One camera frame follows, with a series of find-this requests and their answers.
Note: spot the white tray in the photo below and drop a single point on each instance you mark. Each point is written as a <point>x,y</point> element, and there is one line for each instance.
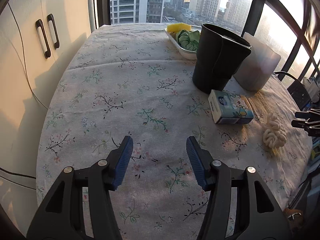
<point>190,55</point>

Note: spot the black bucket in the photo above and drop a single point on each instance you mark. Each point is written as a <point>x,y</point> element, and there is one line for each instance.
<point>219,56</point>

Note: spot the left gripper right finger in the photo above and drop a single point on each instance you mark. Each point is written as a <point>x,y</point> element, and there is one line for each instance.
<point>257,215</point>

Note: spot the white ribbed bin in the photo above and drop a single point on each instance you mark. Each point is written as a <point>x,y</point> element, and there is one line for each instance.
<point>258,67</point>

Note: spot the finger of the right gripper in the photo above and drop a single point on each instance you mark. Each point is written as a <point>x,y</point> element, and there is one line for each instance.
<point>312,128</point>
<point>310,114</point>

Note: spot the right black cabinet handle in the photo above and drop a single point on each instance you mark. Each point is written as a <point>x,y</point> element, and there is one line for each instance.
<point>53,31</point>

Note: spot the black cabinet handle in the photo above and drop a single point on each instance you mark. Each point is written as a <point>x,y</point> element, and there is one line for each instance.
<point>43,38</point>
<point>53,31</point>

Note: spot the black mesh chair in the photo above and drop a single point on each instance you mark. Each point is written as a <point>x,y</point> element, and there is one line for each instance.
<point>297,91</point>

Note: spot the floral tablecloth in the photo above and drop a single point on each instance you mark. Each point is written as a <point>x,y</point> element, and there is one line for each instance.
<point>131,80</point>

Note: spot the cream chenille scrubber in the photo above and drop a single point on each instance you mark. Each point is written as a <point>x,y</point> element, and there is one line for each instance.
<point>274,135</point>

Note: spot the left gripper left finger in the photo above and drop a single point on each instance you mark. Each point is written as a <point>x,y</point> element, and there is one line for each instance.
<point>61,216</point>

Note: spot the green striped cloth in tray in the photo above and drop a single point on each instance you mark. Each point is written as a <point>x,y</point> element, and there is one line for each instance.
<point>188,40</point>

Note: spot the left black cabinet handle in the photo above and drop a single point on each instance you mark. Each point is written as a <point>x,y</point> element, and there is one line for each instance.
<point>43,38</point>

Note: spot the white cabinet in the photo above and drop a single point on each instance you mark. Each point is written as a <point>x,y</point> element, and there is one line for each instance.
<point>28,83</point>

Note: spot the yellow sponge in tray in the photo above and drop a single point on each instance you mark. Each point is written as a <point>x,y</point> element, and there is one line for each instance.
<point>176,27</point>

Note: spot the tissue pack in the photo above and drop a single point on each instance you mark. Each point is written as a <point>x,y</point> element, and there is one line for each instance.
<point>230,108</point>

